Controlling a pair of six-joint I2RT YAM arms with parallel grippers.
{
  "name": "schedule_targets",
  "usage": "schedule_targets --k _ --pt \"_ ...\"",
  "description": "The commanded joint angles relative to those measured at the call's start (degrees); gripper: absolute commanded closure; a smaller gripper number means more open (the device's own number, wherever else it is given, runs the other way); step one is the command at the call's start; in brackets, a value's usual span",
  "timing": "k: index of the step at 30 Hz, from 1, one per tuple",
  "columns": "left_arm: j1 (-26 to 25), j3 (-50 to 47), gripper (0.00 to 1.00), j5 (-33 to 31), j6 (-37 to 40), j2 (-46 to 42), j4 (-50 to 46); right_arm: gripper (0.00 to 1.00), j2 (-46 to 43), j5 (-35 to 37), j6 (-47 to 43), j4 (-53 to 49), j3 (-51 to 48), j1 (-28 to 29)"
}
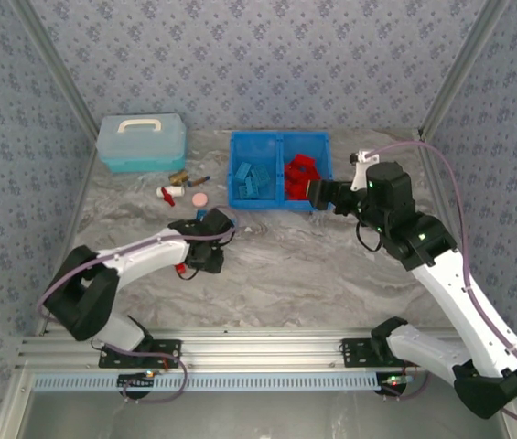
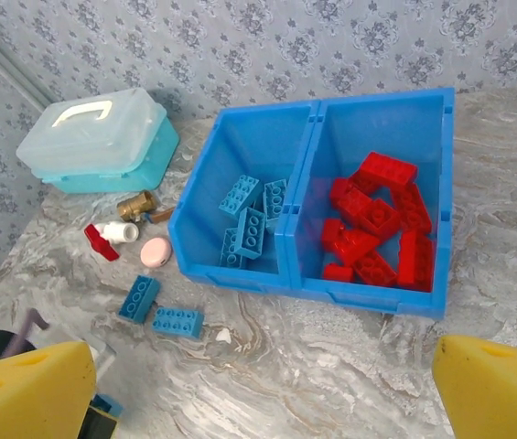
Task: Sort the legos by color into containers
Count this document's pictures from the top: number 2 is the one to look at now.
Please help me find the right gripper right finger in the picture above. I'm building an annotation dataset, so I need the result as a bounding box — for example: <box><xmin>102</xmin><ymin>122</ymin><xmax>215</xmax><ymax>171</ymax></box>
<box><xmin>432</xmin><ymin>335</ymin><xmax>517</xmax><ymax>439</ymax></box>

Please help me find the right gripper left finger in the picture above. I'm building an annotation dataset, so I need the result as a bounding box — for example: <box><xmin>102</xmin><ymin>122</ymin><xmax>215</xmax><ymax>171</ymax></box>
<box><xmin>0</xmin><ymin>340</ymin><xmax>98</xmax><ymax>439</ymax></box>

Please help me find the blue lego brick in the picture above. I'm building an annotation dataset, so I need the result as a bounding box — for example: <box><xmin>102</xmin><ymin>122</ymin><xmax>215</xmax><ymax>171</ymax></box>
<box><xmin>92</xmin><ymin>393</ymin><xmax>124</xmax><ymax>418</ymax></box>
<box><xmin>234</xmin><ymin>206</ymin><xmax>268</xmax><ymax>261</ymax></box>
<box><xmin>262</xmin><ymin>178</ymin><xmax>289</xmax><ymax>230</ymax></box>
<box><xmin>117</xmin><ymin>274</ymin><xmax>162</xmax><ymax>326</ymax></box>
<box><xmin>218</xmin><ymin>227</ymin><xmax>248</xmax><ymax>270</ymax></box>
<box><xmin>150</xmin><ymin>305</ymin><xmax>207</xmax><ymax>340</ymax></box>
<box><xmin>218</xmin><ymin>174</ymin><xmax>262</xmax><ymax>216</ymax></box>

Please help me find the long red lego brick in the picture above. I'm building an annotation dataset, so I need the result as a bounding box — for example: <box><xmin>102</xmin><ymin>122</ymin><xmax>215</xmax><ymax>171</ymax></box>
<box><xmin>351</xmin><ymin>151</ymin><xmax>419</xmax><ymax>188</ymax></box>
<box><xmin>397</xmin><ymin>230</ymin><xmax>436</xmax><ymax>292</ymax></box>
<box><xmin>393</xmin><ymin>182</ymin><xmax>433</xmax><ymax>234</ymax></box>

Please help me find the small red lego brick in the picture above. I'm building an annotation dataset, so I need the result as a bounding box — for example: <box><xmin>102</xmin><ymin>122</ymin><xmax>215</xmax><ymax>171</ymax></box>
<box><xmin>335</xmin><ymin>187</ymin><xmax>373</xmax><ymax>225</ymax></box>
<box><xmin>322</xmin><ymin>262</ymin><xmax>355</xmax><ymax>283</ymax></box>
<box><xmin>338</xmin><ymin>228</ymin><xmax>381</xmax><ymax>266</ymax></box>
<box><xmin>329</xmin><ymin>177</ymin><xmax>350</xmax><ymax>202</ymax></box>
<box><xmin>353</xmin><ymin>251</ymin><xmax>399</xmax><ymax>287</ymax></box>
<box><xmin>321</xmin><ymin>218</ymin><xmax>346</xmax><ymax>252</ymax></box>
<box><xmin>358</xmin><ymin>198</ymin><xmax>401</xmax><ymax>239</ymax></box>

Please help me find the pink round disc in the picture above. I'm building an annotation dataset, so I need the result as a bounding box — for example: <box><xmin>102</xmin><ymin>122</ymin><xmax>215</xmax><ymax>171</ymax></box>
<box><xmin>140</xmin><ymin>235</ymin><xmax>175</xmax><ymax>270</ymax></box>

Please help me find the brass ball valve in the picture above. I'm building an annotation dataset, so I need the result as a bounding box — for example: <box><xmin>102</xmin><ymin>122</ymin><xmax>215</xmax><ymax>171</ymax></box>
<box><xmin>116</xmin><ymin>189</ymin><xmax>177</xmax><ymax>225</ymax></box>

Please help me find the translucent teal storage box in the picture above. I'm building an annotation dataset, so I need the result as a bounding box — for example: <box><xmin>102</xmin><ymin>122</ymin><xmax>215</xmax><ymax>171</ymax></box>
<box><xmin>15</xmin><ymin>87</ymin><xmax>180</xmax><ymax>196</ymax></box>

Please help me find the blue plastic bin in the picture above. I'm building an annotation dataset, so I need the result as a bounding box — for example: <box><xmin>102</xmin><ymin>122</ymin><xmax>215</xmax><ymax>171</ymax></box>
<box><xmin>167</xmin><ymin>100</ymin><xmax>322</xmax><ymax>297</ymax></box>
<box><xmin>274</xmin><ymin>87</ymin><xmax>457</xmax><ymax>321</ymax></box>

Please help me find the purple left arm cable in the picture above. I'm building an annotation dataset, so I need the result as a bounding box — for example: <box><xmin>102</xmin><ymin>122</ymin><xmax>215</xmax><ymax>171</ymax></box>
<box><xmin>0</xmin><ymin>307</ymin><xmax>52</xmax><ymax>360</ymax></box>

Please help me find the white valve with red handle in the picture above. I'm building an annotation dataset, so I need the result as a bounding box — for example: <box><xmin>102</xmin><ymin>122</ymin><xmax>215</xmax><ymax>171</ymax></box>
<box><xmin>83</xmin><ymin>219</ymin><xmax>141</xmax><ymax>262</ymax></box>

